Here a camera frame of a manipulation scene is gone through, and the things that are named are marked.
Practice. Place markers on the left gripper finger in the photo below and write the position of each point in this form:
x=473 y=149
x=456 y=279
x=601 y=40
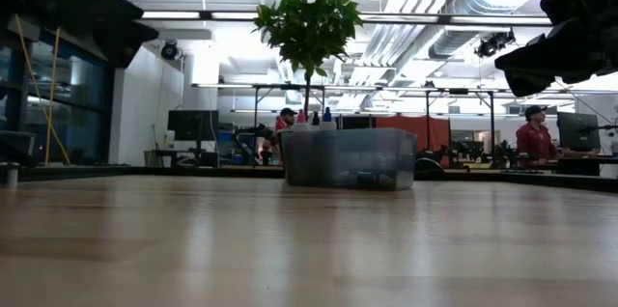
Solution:
x=128 y=8
x=123 y=41

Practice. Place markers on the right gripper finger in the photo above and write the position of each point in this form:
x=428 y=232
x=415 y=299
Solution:
x=526 y=70

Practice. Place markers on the large red food colouring bottle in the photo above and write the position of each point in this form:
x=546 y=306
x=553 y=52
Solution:
x=301 y=121

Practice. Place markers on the large blue food colouring bottle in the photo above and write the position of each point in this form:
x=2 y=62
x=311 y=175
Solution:
x=328 y=121

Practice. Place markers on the large black food colouring bottle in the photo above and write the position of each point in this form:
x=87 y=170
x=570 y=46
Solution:
x=316 y=119

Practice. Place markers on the long ceiling light strip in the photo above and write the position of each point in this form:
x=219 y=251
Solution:
x=497 y=20
x=193 y=15

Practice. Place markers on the person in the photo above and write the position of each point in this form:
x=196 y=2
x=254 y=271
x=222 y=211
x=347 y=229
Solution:
x=533 y=140
x=285 y=126

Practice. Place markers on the black computer monitor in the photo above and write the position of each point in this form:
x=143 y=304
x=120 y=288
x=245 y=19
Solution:
x=577 y=131
x=193 y=126

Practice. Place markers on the orange fabric partition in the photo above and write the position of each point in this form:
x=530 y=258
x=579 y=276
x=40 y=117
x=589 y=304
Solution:
x=425 y=131

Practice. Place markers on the green potted plant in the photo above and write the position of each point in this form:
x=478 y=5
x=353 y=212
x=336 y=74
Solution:
x=309 y=27

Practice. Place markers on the grey translucent plastic bin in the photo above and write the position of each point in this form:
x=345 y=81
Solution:
x=347 y=159

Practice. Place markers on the black ceiling-mounted camera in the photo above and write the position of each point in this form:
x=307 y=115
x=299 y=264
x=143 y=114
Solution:
x=492 y=45

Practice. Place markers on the round black wall-mounted camera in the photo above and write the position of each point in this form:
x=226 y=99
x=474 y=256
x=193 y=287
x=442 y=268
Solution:
x=169 y=50

